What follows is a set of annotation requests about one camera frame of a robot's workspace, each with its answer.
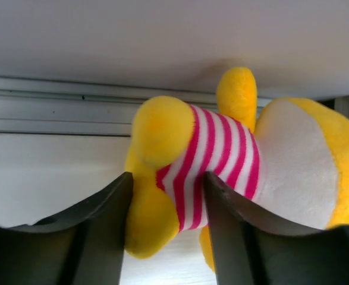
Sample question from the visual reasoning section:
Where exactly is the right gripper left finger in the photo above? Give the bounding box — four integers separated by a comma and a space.
0, 172, 133, 284

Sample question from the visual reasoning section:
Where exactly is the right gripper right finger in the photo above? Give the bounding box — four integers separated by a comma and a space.
203, 172, 349, 285

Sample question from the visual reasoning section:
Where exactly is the yellow plush toy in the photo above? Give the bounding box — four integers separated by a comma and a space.
125, 67, 349, 267

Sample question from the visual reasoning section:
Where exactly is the aluminium mounting rail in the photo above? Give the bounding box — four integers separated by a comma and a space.
0, 75, 349, 137

